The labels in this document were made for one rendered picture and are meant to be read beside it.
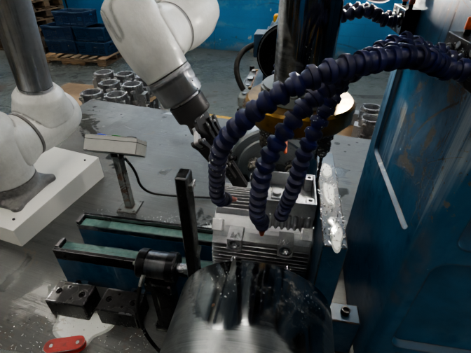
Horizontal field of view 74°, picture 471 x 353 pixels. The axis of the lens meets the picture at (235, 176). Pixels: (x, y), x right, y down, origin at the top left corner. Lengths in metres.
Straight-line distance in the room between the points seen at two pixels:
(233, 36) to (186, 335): 6.26
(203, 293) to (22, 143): 0.84
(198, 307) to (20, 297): 0.66
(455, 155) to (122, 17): 0.52
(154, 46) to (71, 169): 0.79
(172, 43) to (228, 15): 5.90
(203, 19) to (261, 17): 5.62
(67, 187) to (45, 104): 0.28
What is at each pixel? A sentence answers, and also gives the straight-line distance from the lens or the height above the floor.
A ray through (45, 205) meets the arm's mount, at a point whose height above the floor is 0.87.
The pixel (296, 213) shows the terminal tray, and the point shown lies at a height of 1.12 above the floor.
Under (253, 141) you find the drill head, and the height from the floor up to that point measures 1.12.
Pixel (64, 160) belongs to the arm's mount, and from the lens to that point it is 1.35.
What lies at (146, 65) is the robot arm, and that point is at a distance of 0.60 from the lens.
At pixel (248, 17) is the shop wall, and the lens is 6.38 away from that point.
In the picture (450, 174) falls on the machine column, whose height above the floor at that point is 1.31.
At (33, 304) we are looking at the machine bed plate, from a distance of 1.00.
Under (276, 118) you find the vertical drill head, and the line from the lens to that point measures 0.47.
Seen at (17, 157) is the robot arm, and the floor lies 1.03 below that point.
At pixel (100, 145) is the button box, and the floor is 1.06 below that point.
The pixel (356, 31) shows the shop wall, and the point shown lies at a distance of 6.15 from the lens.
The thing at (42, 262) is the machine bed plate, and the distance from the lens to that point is 1.09.
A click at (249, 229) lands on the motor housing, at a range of 0.65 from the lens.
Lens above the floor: 1.53
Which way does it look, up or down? 35 degrees down
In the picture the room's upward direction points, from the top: straight up
